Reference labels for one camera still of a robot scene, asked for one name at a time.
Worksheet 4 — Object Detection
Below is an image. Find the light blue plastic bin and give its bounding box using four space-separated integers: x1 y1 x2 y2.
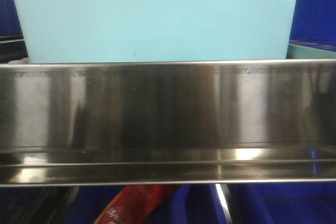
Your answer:
14 0 296 63

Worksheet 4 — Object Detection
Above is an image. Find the dark blue bin right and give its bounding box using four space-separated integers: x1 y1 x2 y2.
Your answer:
290 0 335 51

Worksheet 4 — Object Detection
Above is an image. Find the dark blue bin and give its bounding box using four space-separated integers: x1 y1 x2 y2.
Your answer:
0 0 23 38
290 0 335 51
63 183 335 223

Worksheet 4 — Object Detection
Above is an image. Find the dark blue bin left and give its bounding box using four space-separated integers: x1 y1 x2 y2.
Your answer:
0 0 23 38

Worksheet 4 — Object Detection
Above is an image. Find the dark blue lower bin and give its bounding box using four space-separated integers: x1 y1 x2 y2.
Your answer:
63 183 335 223

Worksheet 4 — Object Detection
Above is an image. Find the red snack package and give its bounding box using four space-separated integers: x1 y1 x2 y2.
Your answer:
94 184 180 223

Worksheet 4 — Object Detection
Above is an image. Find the stainless steel shelf rail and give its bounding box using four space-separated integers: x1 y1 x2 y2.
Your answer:
1 59 335 187

